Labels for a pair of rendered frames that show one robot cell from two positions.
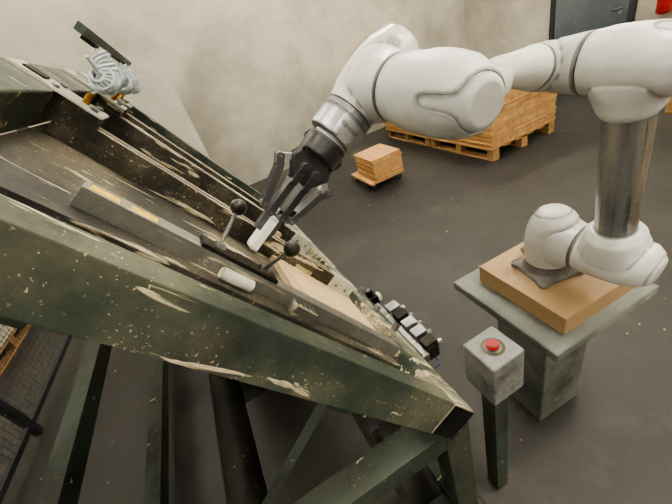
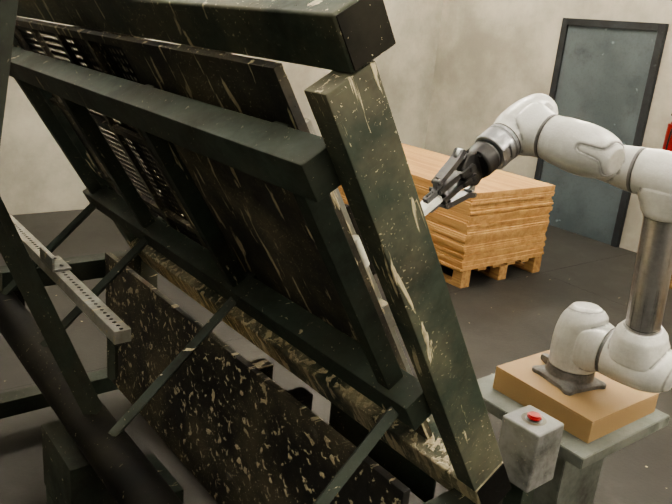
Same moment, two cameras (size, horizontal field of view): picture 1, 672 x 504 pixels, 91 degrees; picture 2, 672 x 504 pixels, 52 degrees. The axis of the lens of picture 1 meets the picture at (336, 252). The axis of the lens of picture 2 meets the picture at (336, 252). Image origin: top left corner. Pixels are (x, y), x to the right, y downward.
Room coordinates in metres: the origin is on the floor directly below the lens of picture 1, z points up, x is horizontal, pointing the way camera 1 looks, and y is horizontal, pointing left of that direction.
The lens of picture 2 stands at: (-0.68, 0.87, 1.90)
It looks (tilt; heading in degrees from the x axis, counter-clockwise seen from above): 18 degrees down; 336
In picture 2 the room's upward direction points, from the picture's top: 5 degrees clockwise
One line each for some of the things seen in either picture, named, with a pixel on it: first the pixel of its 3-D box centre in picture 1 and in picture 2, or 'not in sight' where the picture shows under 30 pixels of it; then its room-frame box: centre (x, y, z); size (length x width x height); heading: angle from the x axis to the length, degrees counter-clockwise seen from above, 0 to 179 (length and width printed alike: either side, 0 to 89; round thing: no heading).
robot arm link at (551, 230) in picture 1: (552, 234); (582, 335); (0.90, -0.77, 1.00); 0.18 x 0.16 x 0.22; 21
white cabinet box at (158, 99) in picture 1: (184, 157); not in sight; (4.79, 1.51, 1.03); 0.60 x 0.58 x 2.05; 14
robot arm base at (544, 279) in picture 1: (542, 260); (565, 368); (0.93, -0.76, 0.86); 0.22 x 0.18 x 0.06; 3
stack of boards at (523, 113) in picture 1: (453, 109); (408, 199); (4.91, -2.37, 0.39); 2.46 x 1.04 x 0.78; 14
